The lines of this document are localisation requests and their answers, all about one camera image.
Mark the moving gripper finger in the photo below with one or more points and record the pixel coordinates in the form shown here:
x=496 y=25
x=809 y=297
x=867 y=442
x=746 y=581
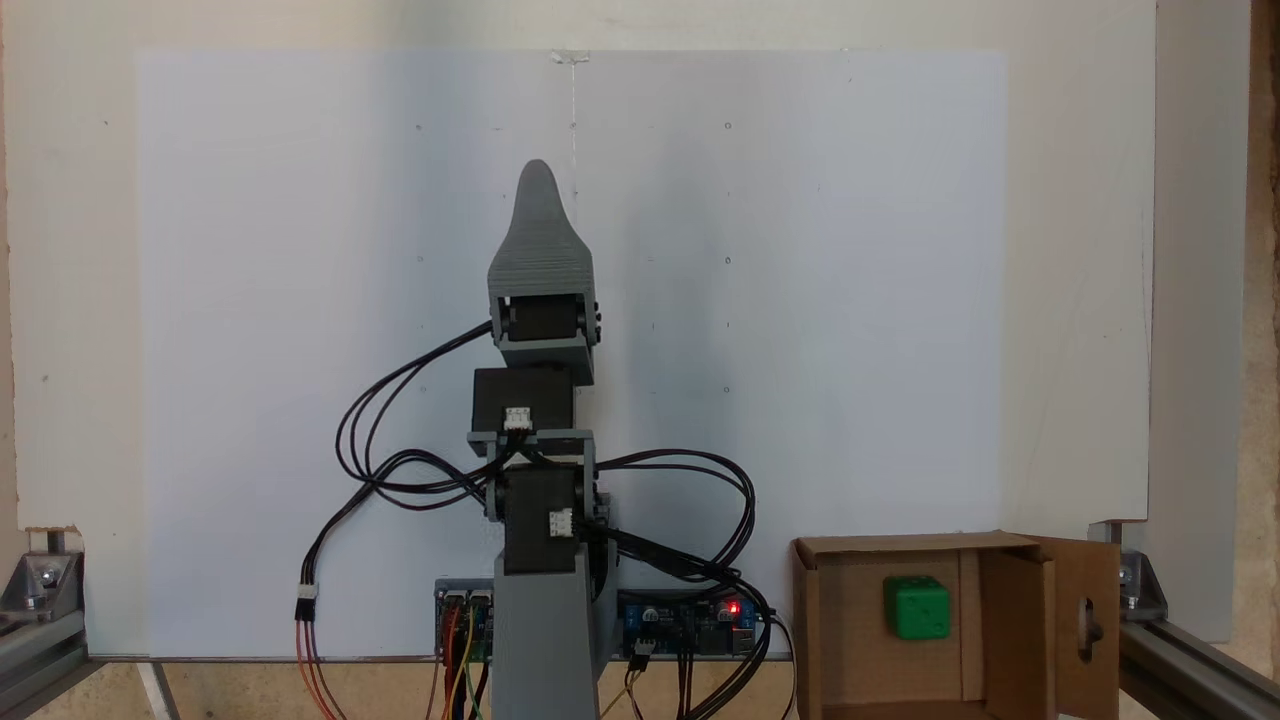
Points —
x=595 y=322

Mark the grey fixed tapered gripper finger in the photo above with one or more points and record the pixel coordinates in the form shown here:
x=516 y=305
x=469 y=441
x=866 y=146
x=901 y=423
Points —
x=540 y=250

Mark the green dice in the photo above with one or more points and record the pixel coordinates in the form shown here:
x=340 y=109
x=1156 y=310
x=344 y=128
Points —
x=915 y=608

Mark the grey printed robot arm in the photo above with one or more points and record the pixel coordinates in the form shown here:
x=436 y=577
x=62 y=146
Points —
x=545 y=640

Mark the blue power converter board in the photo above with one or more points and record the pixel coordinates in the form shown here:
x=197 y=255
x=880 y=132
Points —
x=690 y=625

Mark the brown cardboard box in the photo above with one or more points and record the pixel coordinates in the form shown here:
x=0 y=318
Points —
x=850 y=640

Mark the metal corner bracket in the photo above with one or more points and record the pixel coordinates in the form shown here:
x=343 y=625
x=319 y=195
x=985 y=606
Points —
x=1135 y=585
x=40 y=580

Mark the aluminium frame post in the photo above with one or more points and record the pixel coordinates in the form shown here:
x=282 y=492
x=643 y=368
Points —
x=1190 y=675
x=35 y=660

